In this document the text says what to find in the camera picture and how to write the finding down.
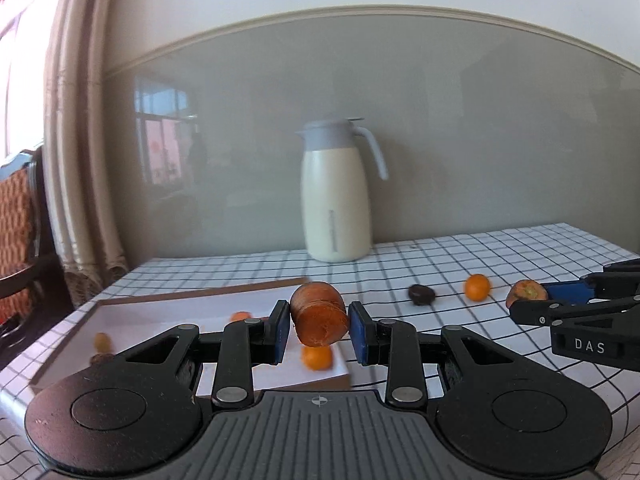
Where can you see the brown cardboard box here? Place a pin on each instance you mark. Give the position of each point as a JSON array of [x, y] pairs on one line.
[[175, 310]]

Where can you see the window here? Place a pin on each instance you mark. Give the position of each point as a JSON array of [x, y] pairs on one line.
[[20, 60]]

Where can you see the white black checked tablecloth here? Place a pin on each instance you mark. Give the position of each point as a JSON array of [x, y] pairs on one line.
[[450, 260]]

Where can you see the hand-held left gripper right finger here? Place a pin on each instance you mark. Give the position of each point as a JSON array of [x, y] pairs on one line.
[[361, 332]]

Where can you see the orange carrot piece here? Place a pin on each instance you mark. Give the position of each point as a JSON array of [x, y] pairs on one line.
[[320, 317]]

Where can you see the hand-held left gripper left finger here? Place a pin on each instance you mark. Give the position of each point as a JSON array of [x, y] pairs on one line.
[[280, 332]]

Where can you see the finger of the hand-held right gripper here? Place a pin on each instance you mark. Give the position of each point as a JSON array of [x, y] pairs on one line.
[[540, 312], [567, 292]]

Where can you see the wooden chair orange woven back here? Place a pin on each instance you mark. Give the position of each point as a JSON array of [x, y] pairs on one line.
[[20, 220]]

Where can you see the carrot end piece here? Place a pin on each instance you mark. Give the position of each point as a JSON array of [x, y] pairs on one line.
[[525, 291]]

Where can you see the small orange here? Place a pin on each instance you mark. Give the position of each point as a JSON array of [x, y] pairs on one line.
[[316, 357], [241, 317], [477, 287]]

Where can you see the cream thermos jug grey lid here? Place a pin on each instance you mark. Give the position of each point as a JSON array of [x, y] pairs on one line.
[[335, 200]]

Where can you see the beige curtain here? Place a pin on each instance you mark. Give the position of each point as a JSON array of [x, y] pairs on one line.
[[75, 160]]

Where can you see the dark water chestnut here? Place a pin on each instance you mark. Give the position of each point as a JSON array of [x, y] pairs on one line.
[[101, 359], [421, 295]]

